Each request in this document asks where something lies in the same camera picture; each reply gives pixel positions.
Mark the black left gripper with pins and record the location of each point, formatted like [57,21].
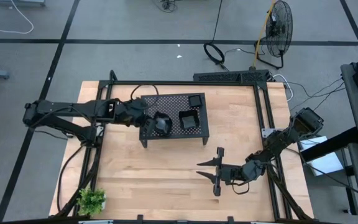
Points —
[143,116]

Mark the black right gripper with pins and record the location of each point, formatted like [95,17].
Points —
[230,174]

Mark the black square cup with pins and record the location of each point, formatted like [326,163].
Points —
[189,120]

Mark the small black square plate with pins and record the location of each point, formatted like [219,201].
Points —
[194,100]

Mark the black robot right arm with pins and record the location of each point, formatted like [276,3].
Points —
[278,140]

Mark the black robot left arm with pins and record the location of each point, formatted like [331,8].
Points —
[57,107]

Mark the black perforated metal stand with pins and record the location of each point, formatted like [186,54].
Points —
[177,104]

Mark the black table edge clamp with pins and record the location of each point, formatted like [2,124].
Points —
[230,219]
[140,219]

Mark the white light strip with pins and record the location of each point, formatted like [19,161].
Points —
[95,222]
[263,222]

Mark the black perforated metal panel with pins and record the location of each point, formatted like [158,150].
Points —
[228,76]

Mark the green plant in white pot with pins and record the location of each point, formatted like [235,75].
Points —
[90,202]

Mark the black beam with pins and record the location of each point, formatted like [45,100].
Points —
[331,144]

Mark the black floor fan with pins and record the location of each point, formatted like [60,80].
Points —
[279,28]

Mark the black aluminium table frame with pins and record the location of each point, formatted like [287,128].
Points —
[182,83]

